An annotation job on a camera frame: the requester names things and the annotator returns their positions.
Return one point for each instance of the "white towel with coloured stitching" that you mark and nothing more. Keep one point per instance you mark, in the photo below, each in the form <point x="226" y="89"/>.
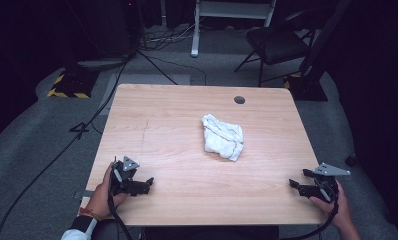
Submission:
<point x="223" y="138"/>

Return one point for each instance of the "white metal desk frame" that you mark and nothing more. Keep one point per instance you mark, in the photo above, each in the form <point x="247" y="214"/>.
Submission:
<point x="232" y="10"/>

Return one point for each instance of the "black yellow striped stand base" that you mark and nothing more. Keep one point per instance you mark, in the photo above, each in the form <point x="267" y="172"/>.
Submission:
<point x="72" y="85"/>

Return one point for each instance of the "black caster wheel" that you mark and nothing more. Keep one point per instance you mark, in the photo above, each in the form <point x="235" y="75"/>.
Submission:
<point x="351" y="160"/>

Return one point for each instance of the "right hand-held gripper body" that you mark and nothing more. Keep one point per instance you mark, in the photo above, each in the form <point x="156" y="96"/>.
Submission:
<point x="327" y="183"/>

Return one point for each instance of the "person's right hand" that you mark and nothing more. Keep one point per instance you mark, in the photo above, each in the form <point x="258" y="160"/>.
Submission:
<point x="342" y="210"/>

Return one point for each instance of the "black equipment cabinet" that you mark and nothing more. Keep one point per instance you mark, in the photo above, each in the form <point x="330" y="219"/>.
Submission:
<point x="110" y="30"/>

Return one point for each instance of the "black slanted stand with base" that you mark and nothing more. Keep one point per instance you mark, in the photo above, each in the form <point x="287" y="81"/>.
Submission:
<point x="312" y="73"/>

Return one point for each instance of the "person's left hand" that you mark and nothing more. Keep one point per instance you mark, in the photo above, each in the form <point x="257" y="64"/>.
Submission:
<point x="100" y="200"/>

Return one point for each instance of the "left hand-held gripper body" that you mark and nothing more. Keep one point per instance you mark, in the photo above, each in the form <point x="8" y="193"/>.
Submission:
<point x="124" y="173"/>

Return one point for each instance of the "black folding chair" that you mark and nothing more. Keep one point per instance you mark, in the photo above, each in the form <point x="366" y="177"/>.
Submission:
<point x="277" y="43"/>

